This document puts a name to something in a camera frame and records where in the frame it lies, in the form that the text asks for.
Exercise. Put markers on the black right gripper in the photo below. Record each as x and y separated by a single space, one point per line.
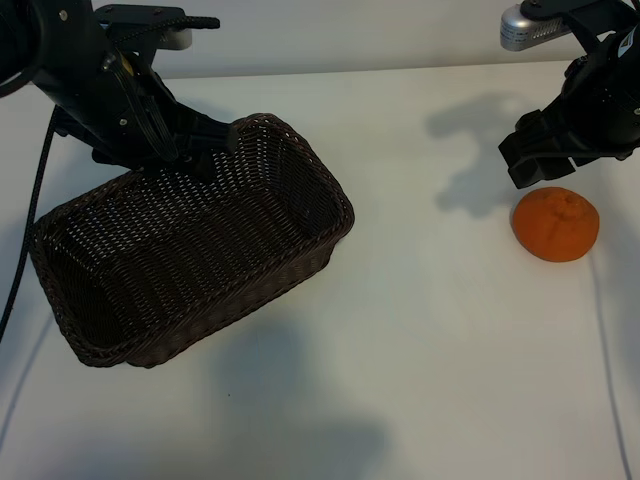
600 115

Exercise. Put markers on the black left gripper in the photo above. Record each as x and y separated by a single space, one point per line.
90 100

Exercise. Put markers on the orange fruit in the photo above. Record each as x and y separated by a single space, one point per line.
555 230

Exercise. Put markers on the dark brown wicker basket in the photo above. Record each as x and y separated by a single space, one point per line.
210 250

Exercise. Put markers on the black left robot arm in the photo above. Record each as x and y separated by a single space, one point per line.
17 35

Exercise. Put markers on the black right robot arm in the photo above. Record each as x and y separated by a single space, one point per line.
625 47

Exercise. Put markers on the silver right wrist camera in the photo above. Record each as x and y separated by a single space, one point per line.
525 30

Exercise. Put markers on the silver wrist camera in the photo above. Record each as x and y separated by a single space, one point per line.
525 30
177 39

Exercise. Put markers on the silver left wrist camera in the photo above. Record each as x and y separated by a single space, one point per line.
177 39

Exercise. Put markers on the black right camera bracket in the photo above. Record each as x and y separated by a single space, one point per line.
560 9

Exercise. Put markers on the black camera bracket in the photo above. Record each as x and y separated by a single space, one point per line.
150 19
560 9

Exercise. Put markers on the black left camera bracket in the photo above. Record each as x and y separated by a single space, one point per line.
150 19

